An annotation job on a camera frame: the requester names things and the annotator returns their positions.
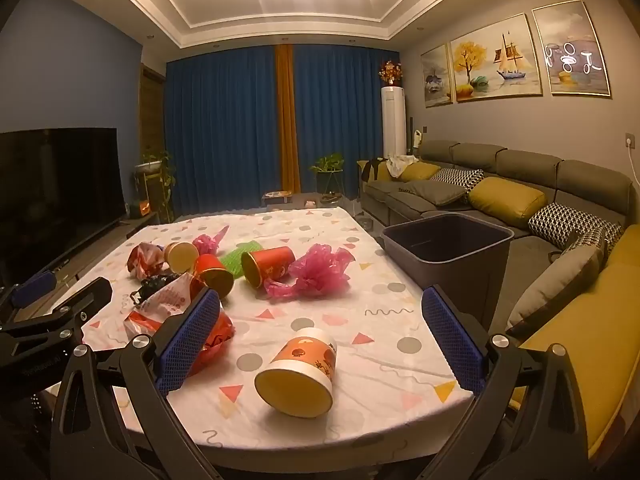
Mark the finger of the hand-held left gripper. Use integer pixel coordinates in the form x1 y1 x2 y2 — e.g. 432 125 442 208
0 270 58 311
0 277 113 356

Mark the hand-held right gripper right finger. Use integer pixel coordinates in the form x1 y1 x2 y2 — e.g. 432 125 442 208
420 284 591 480

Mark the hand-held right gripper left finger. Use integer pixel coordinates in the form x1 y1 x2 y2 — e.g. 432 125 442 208
50 287 223 480

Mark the red plastic bag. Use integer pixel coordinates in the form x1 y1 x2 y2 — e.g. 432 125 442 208
187 310 236 376

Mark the white red printed wrapper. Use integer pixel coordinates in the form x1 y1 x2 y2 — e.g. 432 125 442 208
122 272 208 341

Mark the black plastic bag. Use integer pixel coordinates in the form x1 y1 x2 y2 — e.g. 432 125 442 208
131 272 181 306

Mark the red white snack bag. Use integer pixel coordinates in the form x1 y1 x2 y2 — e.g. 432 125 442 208
126 241 168 280

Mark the red paper cup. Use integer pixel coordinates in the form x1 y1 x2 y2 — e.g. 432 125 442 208
192 253 236 297
164 241 199 273
241 246 296 291

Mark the dark grey trash bin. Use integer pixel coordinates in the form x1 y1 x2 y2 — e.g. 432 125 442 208
381 212 516 318

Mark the green foam net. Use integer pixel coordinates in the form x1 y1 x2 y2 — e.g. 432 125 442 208
218 240 263 278

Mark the pink foam net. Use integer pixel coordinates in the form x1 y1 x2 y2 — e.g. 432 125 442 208
192 225 232 256

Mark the large orange white paper cup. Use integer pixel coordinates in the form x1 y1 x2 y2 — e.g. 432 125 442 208
254 326 338 418

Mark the pink plastic bag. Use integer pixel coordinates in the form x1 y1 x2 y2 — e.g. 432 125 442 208
263 243 356 303

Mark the grey television cabinet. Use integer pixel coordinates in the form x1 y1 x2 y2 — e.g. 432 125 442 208
50 210 161 286

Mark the black flat television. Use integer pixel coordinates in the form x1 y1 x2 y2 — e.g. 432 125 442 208
0 127 126 273

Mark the white patterned tablecloth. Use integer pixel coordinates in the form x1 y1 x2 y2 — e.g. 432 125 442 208
47 205 476 451

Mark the large grey pillow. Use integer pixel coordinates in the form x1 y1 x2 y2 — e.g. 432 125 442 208
505 242 606 338

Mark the gold plant stand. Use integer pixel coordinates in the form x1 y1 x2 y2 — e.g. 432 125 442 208
142 172 173 223

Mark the long yellow sofa cushion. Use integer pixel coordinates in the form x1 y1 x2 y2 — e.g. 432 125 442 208
505 222 640 466

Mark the trailing plant white bowl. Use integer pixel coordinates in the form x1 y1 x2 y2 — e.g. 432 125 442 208
132 150 176 223

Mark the large yellow pillow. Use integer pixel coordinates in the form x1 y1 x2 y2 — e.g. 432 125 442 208
467 176 548 231

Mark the flat grey pillow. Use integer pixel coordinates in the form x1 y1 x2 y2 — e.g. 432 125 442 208
398 180 468 207

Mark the black white patterned pillow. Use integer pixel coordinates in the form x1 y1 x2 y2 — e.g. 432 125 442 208
431 167 486 193
562 225 626 266
527 202 626 248

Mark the small yellow pillow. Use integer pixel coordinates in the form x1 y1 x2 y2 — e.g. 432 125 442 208
400 162 442 182

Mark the white cloth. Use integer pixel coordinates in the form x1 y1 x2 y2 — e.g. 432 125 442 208
387 155 420 178

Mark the grey sectional sofa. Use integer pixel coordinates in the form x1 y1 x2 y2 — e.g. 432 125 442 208
357 140 640 466

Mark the potted plant green pot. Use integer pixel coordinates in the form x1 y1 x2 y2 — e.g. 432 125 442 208
309 154 346 196

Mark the blue curtain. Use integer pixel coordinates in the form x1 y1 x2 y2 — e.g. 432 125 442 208
292 44 401 196
165 45 278 211

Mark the white standing air conditioner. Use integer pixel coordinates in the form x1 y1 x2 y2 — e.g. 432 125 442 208
381 86 407 158

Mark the orange curtain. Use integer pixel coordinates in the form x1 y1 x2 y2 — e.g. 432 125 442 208
275 44 301 191

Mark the small framed landscape painting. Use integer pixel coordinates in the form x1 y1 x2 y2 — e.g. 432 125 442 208
420 44 453 108

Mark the red gold flower decoration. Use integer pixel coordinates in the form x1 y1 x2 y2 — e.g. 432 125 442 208
377 59 403 87

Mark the framed sailboat tree painting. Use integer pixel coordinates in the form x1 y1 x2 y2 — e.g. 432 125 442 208
450 12 543 103

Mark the framed grey abstract painting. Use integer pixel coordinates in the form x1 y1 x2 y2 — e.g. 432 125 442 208
531 0 612 98

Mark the brown wooden wall panel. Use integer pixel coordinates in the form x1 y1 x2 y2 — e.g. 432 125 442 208
140 62 166 211

